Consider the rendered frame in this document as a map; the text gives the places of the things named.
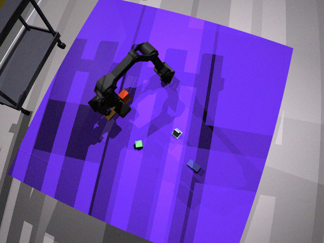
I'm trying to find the orange bar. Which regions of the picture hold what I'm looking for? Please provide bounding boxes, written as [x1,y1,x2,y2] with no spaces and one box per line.
[104,89,131,121]

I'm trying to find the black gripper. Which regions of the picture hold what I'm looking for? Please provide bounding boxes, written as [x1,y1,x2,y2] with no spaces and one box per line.
[105,94,131,118]

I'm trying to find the blue rectangular block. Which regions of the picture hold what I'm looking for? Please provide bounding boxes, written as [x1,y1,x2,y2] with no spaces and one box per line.
[187,159,201,172]

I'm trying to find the green cube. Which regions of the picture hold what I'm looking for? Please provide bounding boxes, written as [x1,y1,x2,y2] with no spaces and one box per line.
[135,140,143,149]

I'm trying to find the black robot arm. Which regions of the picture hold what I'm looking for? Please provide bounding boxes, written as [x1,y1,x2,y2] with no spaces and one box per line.
[88,42,175,116]

